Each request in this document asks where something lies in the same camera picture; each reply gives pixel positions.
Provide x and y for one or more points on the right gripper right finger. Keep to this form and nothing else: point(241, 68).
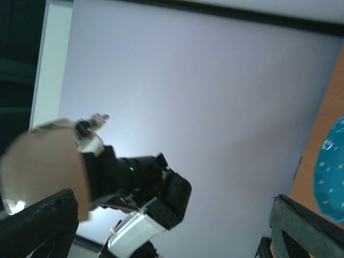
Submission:
point(299, 232)

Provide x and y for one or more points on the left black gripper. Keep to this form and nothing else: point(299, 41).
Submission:
point(103, 179)

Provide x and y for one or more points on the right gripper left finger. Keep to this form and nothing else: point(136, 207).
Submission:
point(44, 229)

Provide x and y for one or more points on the teal polka dot plate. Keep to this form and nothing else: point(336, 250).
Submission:
point(328, 174)

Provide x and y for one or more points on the white ceramic bowl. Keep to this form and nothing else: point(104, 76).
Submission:
point(42, 162)

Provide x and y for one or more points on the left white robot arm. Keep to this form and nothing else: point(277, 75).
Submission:
point(153, 196)

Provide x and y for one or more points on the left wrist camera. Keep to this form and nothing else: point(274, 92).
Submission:
point(87, 139)

